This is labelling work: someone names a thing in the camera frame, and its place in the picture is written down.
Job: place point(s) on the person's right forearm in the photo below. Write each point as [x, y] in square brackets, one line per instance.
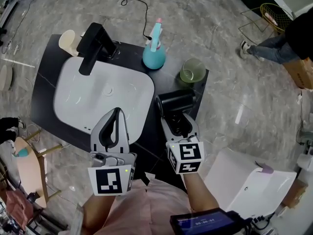
[198, 192]

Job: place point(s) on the wooden stool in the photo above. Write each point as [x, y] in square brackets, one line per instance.
[27, 170]

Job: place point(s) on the person's left forearm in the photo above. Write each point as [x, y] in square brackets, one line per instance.
[97, 212]

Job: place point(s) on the white tub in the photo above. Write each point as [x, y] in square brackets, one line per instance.
[232, 175]

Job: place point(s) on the person's pink clothing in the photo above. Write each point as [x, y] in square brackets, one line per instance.
[146, 204]

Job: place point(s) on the blue spray bottle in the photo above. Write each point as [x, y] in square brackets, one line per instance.
[154, 57]

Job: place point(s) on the green glass cup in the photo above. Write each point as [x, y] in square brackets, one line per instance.
[193, 70]

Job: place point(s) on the cream cup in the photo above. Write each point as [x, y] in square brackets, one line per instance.
[67, 40]

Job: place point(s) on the white wash basin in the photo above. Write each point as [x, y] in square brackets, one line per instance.
[97, 82]

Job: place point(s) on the black display device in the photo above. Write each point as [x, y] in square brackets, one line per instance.
[205, 221]

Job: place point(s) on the pink cloth bag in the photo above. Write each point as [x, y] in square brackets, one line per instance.
[18, 207]

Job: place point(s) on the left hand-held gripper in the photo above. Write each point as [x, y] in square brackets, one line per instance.
[108, 180]

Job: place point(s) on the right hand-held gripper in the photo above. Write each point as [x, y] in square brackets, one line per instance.
[188, 155]

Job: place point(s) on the black vanity top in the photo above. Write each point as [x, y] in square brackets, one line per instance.
[44, 87]

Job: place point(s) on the brown cardboard box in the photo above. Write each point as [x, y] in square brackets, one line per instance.
[299, 73]
[296, 195]

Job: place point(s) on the pink item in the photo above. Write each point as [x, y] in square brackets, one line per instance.
[271, 18]

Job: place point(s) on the black faucet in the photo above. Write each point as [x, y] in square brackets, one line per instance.
[94, 40]

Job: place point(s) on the black cylindrical cup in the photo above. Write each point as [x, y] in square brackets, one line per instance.
[176, 101]

